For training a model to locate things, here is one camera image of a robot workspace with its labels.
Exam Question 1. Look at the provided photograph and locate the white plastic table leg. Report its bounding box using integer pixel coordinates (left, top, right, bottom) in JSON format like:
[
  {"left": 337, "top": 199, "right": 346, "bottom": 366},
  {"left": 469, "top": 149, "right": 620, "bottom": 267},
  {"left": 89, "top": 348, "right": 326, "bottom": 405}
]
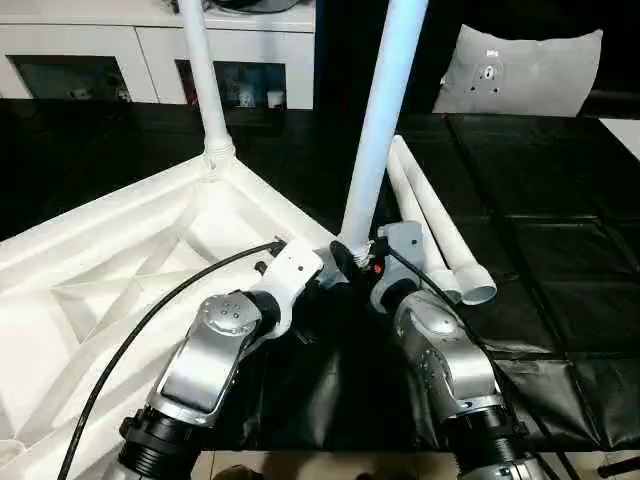
[
  {"left": 178, "top": 0, "right": 236, "bottom": 172},
  {"left": 388, "top": 133, "right": 462, "bottom": 296},
  {"left": 398, "top": 148, "right": 498, "bottom": 307},
  {"left": 338, "top": 0, "right": 432, "bottom": 254}
]

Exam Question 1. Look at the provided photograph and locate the white plastic table top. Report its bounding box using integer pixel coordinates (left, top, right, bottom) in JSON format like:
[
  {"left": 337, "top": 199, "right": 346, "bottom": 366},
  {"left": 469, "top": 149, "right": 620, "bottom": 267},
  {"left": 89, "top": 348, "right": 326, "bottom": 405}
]
[{"left": 0, "top": 148, "right": 347, "bottom": 480}]

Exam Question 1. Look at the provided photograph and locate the black work mat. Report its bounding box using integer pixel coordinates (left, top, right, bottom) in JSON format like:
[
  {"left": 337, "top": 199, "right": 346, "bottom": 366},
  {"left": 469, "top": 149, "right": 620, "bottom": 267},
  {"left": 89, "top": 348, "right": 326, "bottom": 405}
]
[{"left": 0, "top": 97, "right": 640, "bottom": 451}]

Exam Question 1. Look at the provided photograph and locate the black sofa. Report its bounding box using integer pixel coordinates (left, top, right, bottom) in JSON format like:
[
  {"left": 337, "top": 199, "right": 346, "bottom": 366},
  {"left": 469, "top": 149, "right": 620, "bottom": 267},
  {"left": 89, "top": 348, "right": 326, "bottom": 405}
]
[{"left": 312, "top": 0, "right": 640, "bottom": 119}]

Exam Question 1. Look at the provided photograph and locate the grey printed cushion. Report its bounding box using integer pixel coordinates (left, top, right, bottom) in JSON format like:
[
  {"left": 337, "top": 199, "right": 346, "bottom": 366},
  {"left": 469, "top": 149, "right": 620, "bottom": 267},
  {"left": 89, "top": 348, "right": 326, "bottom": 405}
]
[{"left": 431, "top": 23, "right": 605, "bottom": 118}]

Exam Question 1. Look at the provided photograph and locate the white cabinet with glass doors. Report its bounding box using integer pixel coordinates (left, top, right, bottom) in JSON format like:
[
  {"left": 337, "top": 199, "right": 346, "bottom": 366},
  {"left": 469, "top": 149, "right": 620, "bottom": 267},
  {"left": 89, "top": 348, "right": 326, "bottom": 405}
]
[{"left": 0, "top": 0, "right": 318, "bottom": 111}]

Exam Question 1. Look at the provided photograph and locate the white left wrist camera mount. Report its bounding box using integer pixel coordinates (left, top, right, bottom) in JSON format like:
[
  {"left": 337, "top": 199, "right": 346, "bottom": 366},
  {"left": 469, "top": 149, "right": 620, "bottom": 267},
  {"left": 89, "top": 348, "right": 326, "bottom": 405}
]
[{"left": 253, "top": 237, "right": 327, "bottom": 342}]

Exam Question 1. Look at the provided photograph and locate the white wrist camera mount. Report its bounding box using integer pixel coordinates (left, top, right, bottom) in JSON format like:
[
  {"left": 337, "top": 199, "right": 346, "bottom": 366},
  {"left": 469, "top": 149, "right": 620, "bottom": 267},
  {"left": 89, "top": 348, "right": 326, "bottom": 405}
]
[
  {"left": 253, "top": 237, "right": 327, "bottom": 342},
  {"left": 369, "top": 219, "right": 437, "bottom": 312}
]

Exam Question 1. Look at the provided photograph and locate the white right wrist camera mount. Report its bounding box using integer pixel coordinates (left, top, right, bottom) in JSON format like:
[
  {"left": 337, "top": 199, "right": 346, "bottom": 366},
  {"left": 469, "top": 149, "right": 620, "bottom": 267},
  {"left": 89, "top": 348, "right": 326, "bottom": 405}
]
[{"left": 369, "top": 219, "right": 437, "bottom": 312}]

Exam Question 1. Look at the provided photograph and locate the grey helmet with black strap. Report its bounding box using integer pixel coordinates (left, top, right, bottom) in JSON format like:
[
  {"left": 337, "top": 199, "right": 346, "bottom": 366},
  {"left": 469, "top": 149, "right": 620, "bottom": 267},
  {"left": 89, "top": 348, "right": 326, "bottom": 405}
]
[{"left": 208, "top": 0, "right": 302, "bottom": 15}]

